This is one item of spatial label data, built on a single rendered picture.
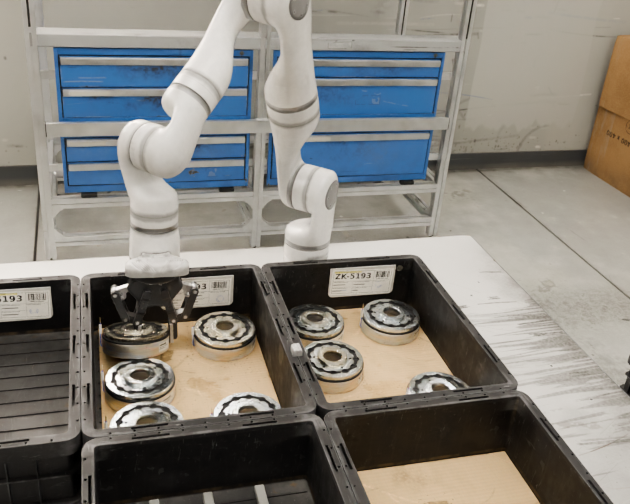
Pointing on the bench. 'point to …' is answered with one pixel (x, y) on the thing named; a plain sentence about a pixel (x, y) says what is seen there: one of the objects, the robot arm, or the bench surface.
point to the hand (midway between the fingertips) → (155, 332)
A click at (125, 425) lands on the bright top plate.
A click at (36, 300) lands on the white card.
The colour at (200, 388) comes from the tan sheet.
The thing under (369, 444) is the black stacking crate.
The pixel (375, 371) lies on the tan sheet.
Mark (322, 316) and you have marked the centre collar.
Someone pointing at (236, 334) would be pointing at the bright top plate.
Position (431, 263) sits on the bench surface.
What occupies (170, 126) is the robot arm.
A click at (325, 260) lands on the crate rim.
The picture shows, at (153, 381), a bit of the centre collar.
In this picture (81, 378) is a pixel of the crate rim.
